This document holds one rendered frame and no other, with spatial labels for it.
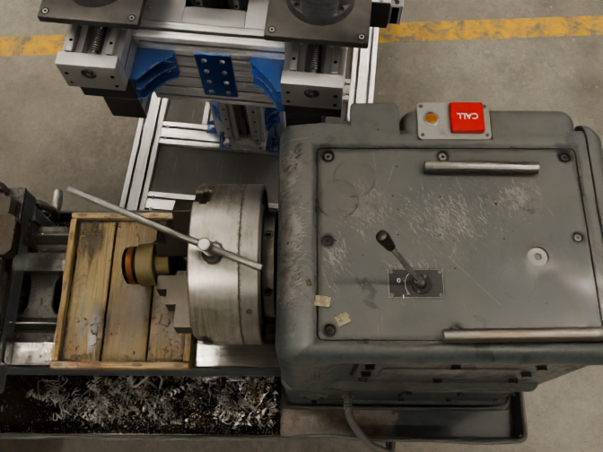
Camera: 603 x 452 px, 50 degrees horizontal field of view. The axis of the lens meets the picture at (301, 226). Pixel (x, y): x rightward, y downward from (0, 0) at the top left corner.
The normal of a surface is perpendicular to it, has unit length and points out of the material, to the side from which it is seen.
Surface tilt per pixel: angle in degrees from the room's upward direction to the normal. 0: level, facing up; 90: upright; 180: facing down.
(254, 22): 0
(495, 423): 0
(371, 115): 0
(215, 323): 60
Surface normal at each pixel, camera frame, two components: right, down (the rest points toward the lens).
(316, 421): -0.01, -0.36
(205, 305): -0.01, 0.40
